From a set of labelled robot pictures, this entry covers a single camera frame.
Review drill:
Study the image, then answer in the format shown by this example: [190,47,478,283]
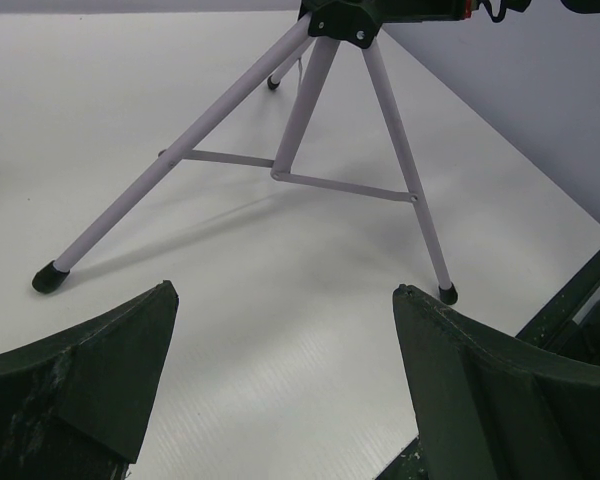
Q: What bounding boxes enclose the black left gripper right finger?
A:
[392,284,600,480]

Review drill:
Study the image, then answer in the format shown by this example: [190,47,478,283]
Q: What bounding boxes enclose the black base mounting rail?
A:
[374,242,600,480]

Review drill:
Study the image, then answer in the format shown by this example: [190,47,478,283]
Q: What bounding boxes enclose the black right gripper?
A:
[377,0,531,23]

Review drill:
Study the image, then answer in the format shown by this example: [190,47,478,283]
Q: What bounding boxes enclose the lilac perforated music stand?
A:
[32,1,458,305]

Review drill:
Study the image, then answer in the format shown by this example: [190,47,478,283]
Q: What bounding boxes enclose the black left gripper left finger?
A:
[0,280,179,479]

